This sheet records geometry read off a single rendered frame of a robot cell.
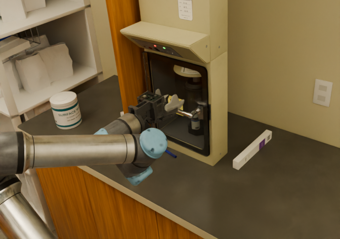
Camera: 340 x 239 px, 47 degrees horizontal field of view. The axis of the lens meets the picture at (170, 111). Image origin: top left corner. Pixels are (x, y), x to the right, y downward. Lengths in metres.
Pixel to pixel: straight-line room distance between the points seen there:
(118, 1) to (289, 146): 0.93
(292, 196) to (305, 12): 0.70
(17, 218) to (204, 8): 0.84
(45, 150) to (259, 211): 0.82
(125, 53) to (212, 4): 0.44
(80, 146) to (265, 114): 1.16
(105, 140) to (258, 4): 1.00
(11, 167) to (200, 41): 0.71
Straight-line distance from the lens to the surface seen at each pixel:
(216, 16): 1.35
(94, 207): 1.97
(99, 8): 2.40
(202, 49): 1.32
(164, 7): 1.43
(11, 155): 0.90
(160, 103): 1.23
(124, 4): 1.53
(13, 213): 1.00
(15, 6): 2.32
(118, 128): 1.13
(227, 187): 1.53
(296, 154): 1.72
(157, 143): 0.98
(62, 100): 1.95
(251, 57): 1.81
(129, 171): 1.10
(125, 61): 1.58
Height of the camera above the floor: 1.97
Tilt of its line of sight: 31 degrees down
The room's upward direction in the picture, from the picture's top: 5 degrees counter-clockwise
